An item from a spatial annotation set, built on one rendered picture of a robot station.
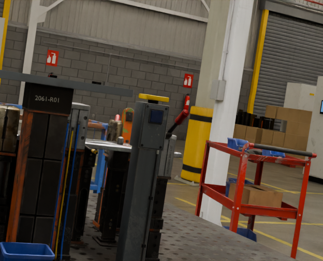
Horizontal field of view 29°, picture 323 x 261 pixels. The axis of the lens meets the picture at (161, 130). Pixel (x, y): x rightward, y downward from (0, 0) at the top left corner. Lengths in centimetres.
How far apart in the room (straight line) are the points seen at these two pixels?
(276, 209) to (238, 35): 225
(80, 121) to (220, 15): 740
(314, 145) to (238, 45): 665
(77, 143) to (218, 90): 409
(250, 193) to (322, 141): 825
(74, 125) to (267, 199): 245
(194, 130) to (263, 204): 507
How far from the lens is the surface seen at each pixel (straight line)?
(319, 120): 1214
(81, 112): 162
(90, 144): 176
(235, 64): 572
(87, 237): 196
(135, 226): 155
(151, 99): 151
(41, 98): 143
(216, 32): 891
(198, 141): 882
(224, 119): 569
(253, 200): 388
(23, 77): 139
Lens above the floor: 116
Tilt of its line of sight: 3 degrees down
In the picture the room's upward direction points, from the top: 8 degrees clockwise
